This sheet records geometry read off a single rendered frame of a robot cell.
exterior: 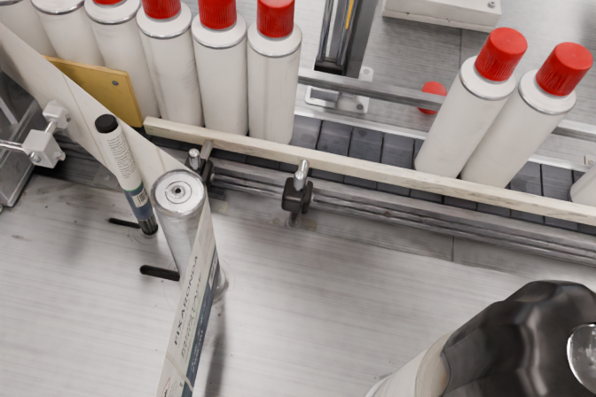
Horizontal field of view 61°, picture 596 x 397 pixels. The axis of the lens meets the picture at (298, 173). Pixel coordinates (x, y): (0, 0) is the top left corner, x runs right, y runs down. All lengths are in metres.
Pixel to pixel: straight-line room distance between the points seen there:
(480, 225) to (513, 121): 0.15
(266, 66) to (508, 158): 0.26
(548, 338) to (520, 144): 0.32
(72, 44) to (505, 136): 0.43
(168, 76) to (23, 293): 0.25
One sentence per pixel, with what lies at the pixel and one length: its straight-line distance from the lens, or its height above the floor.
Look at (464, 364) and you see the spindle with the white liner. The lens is 0.27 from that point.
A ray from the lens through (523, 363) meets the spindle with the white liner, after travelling 0.23.
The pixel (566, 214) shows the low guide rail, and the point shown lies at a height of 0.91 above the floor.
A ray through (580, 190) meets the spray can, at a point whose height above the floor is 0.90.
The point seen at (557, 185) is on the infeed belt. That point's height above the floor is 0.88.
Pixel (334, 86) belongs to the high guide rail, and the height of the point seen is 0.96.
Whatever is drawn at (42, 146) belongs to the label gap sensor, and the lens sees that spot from 0.47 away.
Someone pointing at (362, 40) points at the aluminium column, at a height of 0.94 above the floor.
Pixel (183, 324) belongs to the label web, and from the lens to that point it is 0.35.
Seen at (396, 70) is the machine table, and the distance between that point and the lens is 0.77.
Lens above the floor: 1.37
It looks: 59 degrees down
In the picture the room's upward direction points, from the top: 8 degrees clockwise
